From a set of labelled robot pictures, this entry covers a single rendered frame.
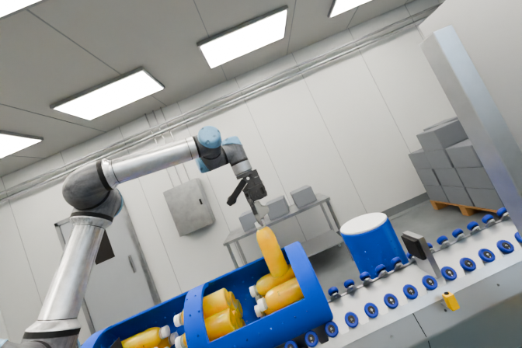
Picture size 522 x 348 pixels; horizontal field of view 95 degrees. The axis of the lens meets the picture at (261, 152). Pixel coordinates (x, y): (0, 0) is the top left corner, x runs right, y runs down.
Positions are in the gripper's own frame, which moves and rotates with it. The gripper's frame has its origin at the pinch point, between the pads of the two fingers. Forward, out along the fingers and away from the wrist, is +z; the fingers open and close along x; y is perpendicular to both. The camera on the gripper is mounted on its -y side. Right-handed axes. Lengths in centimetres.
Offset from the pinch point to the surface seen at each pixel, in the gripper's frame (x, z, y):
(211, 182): 331, -43, -76
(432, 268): -4, 40, 52
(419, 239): -4, 29, 52
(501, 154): -35, 4, 66
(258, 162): 329, -42, 14
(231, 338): -13.3, 27.2, -21.7
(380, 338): -11, 48, 22
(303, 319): -12.5, 31.9, 1.5
